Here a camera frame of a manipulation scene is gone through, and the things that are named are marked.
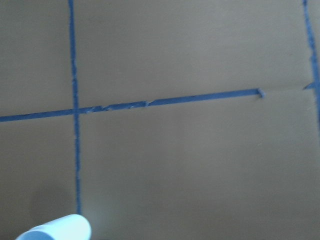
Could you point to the blue cup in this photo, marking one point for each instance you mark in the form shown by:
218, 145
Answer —
70, 227

